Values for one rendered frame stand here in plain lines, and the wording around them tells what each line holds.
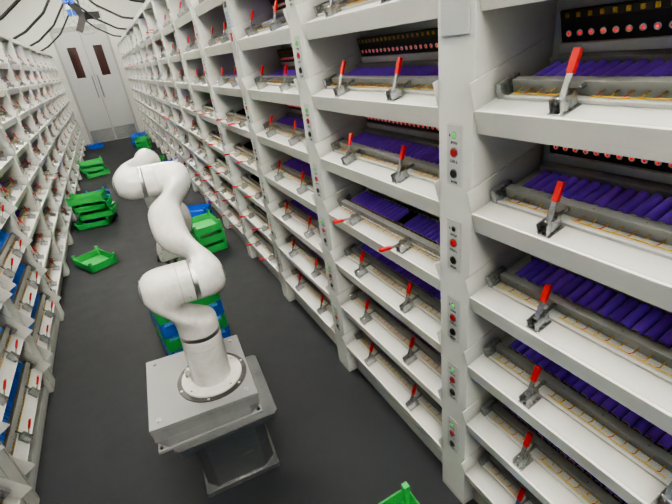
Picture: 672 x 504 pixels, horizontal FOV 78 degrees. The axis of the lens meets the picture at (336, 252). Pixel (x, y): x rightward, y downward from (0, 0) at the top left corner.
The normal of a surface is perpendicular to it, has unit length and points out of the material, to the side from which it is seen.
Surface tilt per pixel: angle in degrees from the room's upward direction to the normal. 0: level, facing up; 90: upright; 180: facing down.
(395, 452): 0
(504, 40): 90
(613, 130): 105
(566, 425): 16
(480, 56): 90
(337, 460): 0
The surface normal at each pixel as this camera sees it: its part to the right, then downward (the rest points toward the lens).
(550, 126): -0.81, 0.53
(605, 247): -0.35, -0.77
